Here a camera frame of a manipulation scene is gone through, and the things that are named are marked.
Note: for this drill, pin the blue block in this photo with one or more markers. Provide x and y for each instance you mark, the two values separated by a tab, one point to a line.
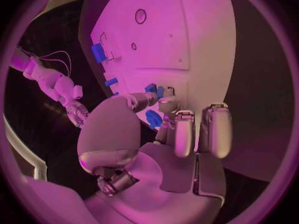
98	52

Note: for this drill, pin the blue plug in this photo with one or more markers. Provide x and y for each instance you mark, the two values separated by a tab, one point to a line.
160	92
150	88

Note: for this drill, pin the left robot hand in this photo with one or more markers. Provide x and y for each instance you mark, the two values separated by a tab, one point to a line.
109	134

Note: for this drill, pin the blue gear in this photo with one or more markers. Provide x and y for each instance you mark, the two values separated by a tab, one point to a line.
152	118

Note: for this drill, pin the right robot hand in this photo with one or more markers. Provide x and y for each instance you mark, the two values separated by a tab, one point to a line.
77	113

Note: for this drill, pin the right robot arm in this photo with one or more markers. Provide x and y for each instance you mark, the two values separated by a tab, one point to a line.
44	74

